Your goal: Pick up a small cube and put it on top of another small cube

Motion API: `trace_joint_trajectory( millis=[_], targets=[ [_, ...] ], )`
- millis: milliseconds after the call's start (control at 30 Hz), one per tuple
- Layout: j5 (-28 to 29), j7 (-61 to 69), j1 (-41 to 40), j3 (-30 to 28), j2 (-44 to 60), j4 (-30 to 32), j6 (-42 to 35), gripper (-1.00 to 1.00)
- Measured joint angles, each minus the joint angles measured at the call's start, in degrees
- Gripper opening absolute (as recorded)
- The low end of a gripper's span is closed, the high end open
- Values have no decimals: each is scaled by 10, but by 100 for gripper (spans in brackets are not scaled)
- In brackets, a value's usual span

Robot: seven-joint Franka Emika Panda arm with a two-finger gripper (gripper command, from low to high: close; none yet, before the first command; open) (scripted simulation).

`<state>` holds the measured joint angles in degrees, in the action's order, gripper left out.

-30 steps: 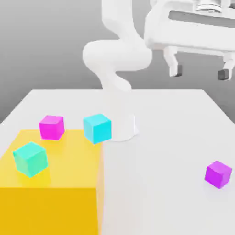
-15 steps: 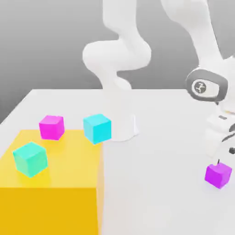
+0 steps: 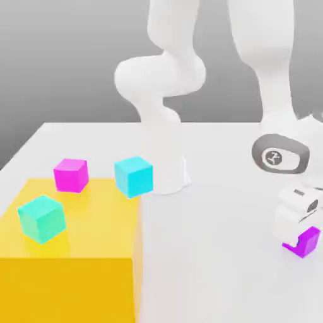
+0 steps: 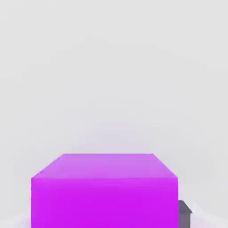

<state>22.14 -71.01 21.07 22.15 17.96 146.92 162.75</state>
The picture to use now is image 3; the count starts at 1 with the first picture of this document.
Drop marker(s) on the large yellow box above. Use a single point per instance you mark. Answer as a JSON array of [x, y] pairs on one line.
[[68, 252]]

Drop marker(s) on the small purple cube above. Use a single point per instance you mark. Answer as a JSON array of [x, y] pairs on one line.
[[308, 242]]

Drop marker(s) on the small turquoise cube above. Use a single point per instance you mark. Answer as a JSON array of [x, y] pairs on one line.
[[41, 219]]

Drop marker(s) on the small magenta cube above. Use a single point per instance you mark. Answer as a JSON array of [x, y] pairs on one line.
[[70, 176]]

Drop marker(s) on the small cyan cube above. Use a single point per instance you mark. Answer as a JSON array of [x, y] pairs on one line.
[[133, 177]]

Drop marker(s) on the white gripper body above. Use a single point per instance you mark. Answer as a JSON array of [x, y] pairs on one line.
[[287, 224]]

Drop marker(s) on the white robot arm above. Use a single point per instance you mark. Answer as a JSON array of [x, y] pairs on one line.
[[174, 75]]

